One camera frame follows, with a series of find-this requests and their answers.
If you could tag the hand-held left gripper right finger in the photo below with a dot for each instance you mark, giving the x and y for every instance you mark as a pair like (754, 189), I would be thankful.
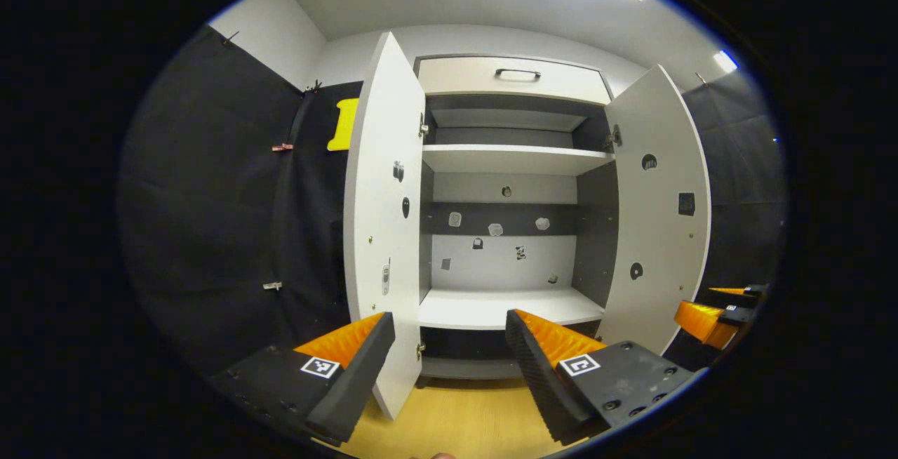
(540, 375)

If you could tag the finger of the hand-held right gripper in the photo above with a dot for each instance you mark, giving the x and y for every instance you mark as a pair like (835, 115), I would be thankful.
(736, 291)
(701, 322)

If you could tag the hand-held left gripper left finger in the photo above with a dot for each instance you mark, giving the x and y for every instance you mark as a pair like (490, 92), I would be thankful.
(358, 375)

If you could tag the white cabinet door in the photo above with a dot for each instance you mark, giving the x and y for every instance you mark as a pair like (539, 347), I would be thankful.
(659, 234)
(382, 185)

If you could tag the white double-door shoe cabinet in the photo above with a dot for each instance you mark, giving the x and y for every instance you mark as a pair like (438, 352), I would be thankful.
(505, 262)

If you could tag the white cabinet shelf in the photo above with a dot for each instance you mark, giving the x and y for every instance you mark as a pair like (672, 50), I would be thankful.
(512, 158)
(491, 308)

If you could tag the metal door hinge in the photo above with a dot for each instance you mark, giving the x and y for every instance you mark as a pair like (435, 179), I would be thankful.
(423, 125)
(614, 138)

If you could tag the white cabinet drawer front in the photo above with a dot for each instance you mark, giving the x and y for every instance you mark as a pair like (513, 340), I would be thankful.
(456, 76)

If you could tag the white clip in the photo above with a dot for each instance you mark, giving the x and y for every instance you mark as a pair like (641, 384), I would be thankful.
(272, 285)

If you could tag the small ceiling light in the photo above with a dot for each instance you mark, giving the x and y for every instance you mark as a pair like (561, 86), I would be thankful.
(725, 61)

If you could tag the black backdrop cloth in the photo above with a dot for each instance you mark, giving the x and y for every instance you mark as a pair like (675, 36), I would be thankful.
(203, 199)

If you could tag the red clip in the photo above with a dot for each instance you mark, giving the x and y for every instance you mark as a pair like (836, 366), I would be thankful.
(282, 147)

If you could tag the black clip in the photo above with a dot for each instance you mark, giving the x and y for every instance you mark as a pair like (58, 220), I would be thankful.
(313, 85)

